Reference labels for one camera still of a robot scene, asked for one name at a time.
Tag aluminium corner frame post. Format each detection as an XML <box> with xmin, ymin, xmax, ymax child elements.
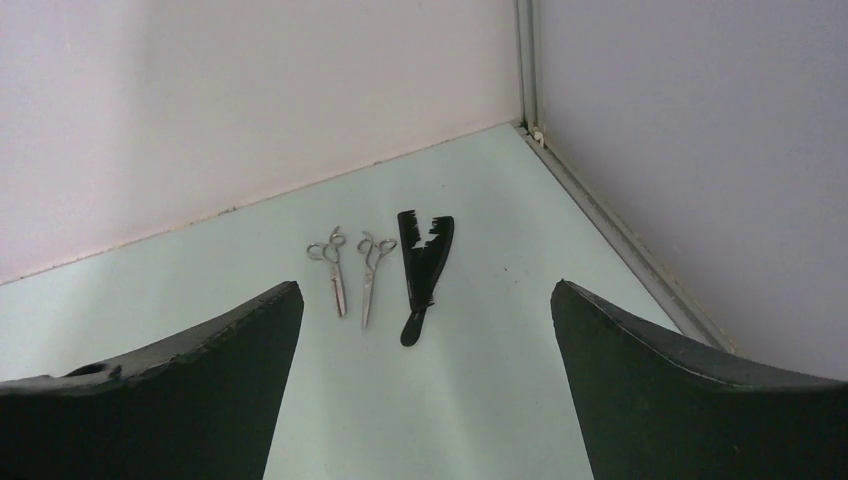
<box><xmin>515</xmin><ymin>0</ymin><xmax>544</xmax><ymax>132</ymax></box>

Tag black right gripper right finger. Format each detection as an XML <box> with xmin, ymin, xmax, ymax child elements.
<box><xmin>551</xmin><ymin>280</ymin><xmax>847</xmax><ymax>479</ymax></box>

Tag aluminium right table rail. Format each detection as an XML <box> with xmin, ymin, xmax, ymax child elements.
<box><xmin>515</xmin><ymin>124</ymin><xmax>737</xmax><ymax>354</ymax></box>

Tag silver thinning scissors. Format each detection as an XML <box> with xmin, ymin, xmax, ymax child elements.
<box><xmin>306</xmin><ymin>225</ymin><xmax>347</xmax><ymax>318</ymax></box>

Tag black wide comb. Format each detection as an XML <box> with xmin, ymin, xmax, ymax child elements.
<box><xmin>397</xmin><ymin>210</ymin><xmax>431</xmax><ymax>312</ymax></box>

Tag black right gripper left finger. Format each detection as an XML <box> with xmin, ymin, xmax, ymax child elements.
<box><xmin>1</xmin><ymin>281</ymin><xmax>304</xmax><ymax>479</ymax></box>

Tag black tapered comb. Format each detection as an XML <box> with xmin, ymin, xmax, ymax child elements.
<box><xmin>400</xmin><ymin>216</ymin><xmax>455</xmax><ymax>347</ymax></box>

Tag silver straight scissors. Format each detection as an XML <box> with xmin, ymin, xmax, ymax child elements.
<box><xmin>357</xmin><ymin>231</ymin><xmax>398</xmax><ymax>330</ymax></box>

